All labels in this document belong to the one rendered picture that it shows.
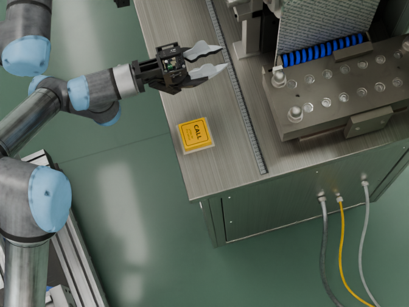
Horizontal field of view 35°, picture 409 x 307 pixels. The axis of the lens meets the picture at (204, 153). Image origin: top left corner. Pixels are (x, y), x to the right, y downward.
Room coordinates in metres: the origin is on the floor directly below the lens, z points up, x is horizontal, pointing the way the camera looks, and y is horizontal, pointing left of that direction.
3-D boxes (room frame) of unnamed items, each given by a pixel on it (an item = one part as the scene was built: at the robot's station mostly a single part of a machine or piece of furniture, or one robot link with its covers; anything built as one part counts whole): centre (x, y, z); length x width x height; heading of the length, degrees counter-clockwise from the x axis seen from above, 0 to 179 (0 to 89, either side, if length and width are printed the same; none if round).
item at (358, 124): (0.48, -0.40, 0.97); 0.10 x 0.03 x 0.11; 96
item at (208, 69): (0.63, -0.04, 1.12); 0.09 x 0.03 x 0.06; 87
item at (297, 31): (0.69, -0.33, 1.11); 0.23 x 0.01 x 0.18; 96
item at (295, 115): (0.51, -0.23, 1.05); 0.04 x 0.04 x 0.04
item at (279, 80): (0.60, -0.21, 1.05); 0.04 x 0.04 x 0.04
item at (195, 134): (0.55, 0.02, 0.91); 0.07 x 0.07 x 0.02; 6
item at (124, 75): (0.64, 0.15, 1.11); 0.08 x 0.05 x 0.08; 6
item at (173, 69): (0.64, 0.07, 1.12); 0.12 x 0.08 x 0.09; 96
